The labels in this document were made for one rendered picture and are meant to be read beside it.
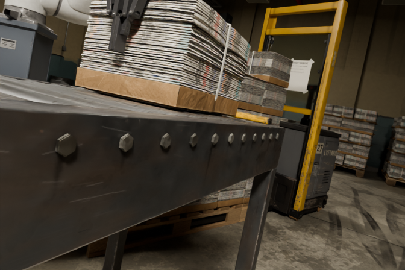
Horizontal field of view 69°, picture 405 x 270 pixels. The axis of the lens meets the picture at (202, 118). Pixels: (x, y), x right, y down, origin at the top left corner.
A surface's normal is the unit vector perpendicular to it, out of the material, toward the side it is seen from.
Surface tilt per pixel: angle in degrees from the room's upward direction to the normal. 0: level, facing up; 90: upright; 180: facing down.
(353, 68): 90
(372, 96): 90
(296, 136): 90
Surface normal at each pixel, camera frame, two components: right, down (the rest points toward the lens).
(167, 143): 0.86, 0.19
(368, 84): -0.47, -0.04
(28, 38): 0.10, 0.07
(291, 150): -0.70, -0.10
